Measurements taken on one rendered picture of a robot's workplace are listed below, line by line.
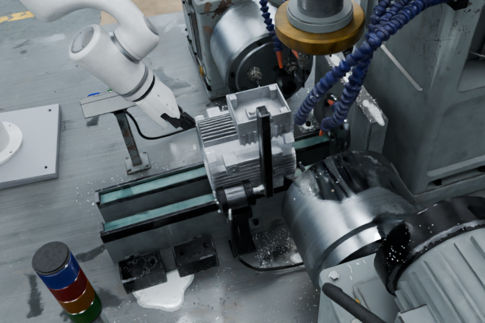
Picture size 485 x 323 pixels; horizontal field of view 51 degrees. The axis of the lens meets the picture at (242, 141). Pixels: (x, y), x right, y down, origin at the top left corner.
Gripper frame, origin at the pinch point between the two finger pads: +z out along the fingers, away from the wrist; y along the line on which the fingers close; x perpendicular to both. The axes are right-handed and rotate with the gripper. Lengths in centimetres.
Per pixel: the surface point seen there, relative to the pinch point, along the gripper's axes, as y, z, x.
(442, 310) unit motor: 67, -10, 29
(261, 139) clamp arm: 20.9, -2.4, 15.6
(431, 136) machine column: 24, 25, 43
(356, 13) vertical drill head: 8.6, -2.8, 44.4
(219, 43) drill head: -24.8, 6.6, 13.8
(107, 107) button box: -15.4, -6.1, -16.7
